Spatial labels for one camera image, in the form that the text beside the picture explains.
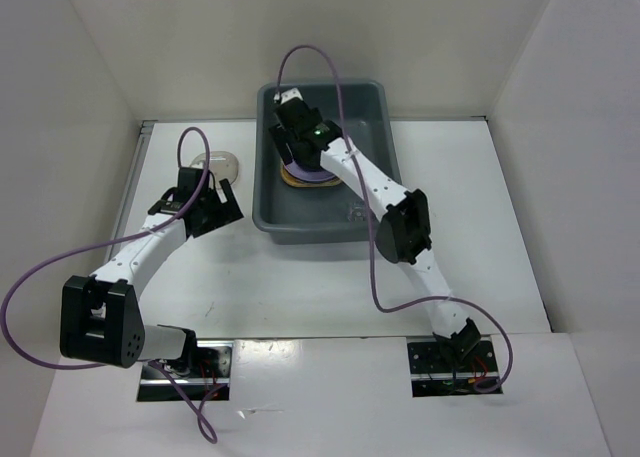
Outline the clear plastic cup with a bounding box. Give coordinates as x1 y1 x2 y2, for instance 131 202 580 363
347 201 368 222

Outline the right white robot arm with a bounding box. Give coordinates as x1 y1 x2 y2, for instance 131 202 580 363
269 88 480 370

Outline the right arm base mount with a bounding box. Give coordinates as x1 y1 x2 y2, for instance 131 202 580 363
406 339 500 398

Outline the woven bamboo square tray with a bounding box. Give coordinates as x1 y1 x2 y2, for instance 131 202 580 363
280 164 342 188

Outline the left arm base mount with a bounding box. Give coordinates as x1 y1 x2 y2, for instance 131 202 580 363
136 339 234 403

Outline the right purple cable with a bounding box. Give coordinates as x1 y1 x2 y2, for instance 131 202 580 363
275 45 514 393

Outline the purple cable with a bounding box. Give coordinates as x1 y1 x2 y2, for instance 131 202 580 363
0 126 231 443
275 45 514 393

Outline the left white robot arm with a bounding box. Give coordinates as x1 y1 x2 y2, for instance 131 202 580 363
60 167 243 377

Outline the black round plate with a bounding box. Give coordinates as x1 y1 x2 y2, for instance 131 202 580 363
268 124 321 172

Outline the clear square small dish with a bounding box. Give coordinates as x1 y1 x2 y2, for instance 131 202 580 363
190 151 239 189

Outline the grey plastic bin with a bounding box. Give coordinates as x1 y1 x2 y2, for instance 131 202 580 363
252 78 401 245

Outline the purple round plate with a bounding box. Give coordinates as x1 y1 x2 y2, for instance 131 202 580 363
283 161 338 182

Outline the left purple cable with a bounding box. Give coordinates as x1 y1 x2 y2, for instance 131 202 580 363
0 126 231 443

